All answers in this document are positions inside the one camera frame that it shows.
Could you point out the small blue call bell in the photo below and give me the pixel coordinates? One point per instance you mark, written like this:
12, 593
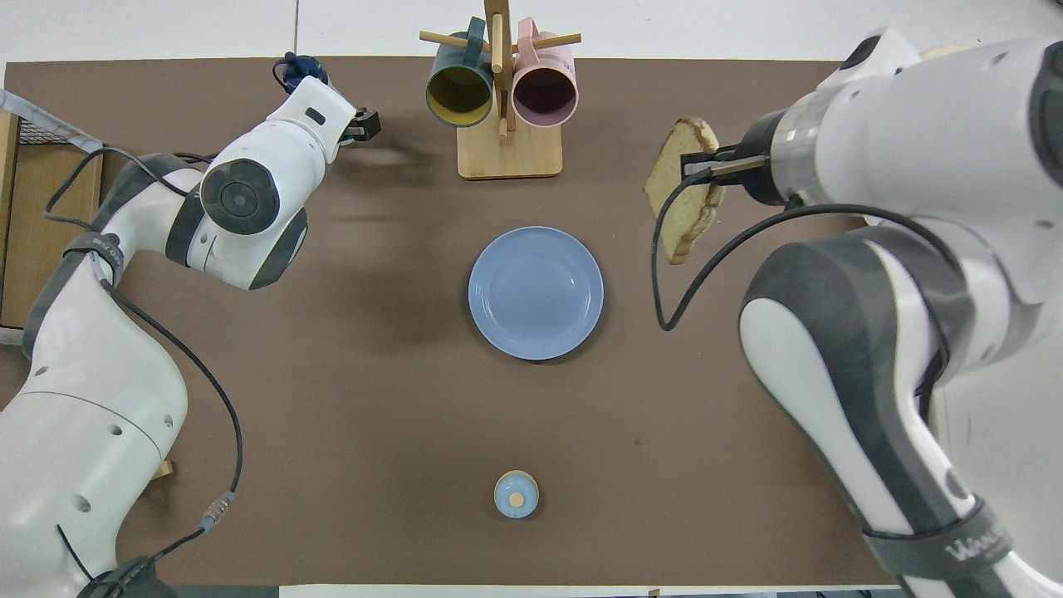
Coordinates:
516, 494

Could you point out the wooden plate rack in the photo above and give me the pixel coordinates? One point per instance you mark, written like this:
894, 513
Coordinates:
163, 468

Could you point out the pink mug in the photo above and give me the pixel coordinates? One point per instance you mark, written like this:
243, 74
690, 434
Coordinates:
544, 95

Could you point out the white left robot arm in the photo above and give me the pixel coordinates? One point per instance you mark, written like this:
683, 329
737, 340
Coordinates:
83, 415

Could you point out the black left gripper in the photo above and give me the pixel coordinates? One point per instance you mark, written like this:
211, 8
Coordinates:
365, 126

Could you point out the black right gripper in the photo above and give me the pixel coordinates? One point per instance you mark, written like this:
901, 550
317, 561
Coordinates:
760, 158

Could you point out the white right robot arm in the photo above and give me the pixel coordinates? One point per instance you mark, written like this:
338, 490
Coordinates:
913, 166

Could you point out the blue round plate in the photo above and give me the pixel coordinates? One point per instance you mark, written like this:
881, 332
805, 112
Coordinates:
536, 295

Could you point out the brown table mat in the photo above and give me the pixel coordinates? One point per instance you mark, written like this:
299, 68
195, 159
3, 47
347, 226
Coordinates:
415, 415

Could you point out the toasted bread slice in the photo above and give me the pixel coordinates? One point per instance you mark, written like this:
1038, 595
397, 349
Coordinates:
668, 191

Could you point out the seasoning bottle with blue cap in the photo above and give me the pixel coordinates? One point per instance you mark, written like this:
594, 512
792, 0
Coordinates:
303, 73

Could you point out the wooden mug rack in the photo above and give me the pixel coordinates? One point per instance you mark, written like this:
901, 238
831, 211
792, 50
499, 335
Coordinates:
508, 158

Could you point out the teal mug with yellow inside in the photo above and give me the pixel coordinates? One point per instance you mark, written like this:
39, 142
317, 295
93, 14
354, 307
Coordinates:
459, 95

